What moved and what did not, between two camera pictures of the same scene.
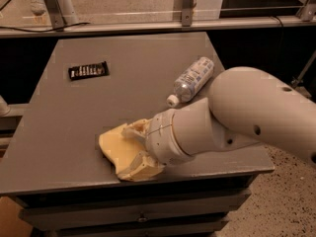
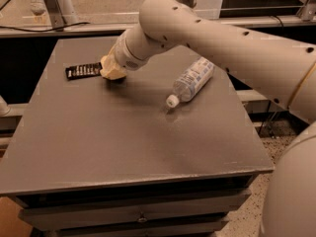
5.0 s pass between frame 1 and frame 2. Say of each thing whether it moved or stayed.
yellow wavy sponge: moved
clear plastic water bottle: stayed
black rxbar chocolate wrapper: stayed
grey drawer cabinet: stayed
